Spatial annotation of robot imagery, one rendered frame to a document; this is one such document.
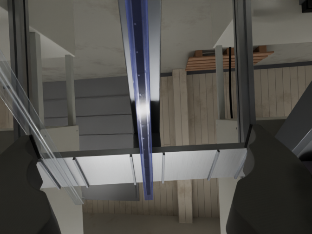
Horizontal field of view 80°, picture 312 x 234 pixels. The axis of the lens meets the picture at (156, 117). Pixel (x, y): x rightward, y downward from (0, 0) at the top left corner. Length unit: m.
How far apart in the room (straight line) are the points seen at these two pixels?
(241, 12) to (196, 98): 3.65
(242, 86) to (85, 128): 4.43
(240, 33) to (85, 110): 4.41
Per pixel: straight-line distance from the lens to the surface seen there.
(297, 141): 0.48
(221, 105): 1.02
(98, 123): 4.67
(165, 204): 4.72
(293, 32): 1.12
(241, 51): 0.64
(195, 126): 4.25
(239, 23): 0.67
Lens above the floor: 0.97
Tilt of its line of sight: level
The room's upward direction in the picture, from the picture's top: 177 degrees clockwise
